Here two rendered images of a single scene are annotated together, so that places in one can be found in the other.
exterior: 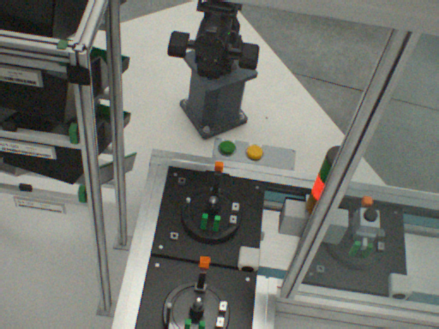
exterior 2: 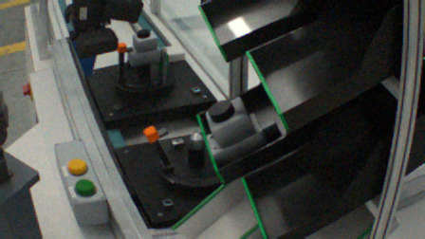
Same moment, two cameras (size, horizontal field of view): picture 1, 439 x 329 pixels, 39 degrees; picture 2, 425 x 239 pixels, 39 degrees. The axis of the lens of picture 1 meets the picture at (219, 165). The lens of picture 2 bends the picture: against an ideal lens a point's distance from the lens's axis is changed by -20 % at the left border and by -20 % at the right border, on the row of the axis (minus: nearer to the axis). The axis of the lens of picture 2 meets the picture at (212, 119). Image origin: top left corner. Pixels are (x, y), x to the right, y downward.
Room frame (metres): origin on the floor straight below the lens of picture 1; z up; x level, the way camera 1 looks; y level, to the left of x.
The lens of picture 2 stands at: (1.10, 0.99, 1.70)
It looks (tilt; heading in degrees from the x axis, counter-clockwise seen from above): 31 degrees down; 250
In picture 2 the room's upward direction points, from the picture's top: 1 degrees clockwise
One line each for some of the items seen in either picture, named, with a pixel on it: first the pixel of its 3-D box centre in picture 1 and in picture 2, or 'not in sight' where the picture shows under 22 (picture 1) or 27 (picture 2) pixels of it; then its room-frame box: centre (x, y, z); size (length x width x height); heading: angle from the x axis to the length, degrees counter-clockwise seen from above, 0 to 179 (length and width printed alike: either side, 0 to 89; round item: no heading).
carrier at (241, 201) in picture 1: (213, 206); (196, 151); (0.76, 0.00, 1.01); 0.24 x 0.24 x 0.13; 1
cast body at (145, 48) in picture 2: not in sight; (148, 45); (0.75, -0.34, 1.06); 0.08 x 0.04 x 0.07; 1
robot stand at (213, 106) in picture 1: (216, 89); (6, 216); (1.17, 0.04, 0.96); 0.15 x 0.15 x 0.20; 39
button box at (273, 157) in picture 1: (252, 160); (79, 181); (0.97, -0.08, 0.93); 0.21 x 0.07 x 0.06; 91
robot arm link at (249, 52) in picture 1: (215, 39); (88, 9); (0.95, 0.05, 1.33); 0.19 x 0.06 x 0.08; 91
